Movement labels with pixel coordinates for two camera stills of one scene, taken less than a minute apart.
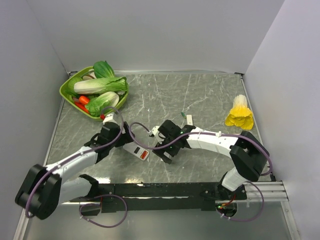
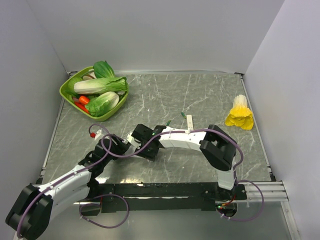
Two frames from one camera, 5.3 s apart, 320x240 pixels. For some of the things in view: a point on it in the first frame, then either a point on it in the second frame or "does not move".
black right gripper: (160, 152) → (151, 156)
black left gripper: (126, 137) → (121, 147)
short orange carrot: (84, 100) does not move
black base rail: (116, 197) does not move
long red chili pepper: (81, 106) does not move
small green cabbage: (101, 103) does not move
